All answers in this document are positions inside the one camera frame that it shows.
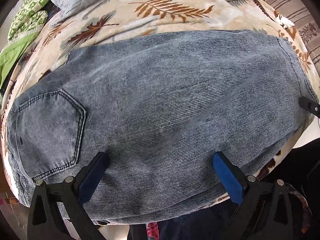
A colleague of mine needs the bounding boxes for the striped floral cushion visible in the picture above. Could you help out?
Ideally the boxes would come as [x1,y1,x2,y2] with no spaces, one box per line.
[263,0,319,69]

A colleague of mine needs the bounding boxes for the green patterned folded quilt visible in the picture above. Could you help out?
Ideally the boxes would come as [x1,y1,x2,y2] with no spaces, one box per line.
[1,0,49,84]

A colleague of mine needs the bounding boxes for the grey-blue denim pants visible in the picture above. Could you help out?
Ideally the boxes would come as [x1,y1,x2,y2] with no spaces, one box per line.
[6,30,318,224]

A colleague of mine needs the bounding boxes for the leaf-print beige bed blanket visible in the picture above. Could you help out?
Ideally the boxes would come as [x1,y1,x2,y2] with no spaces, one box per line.
[0,0,315,193]

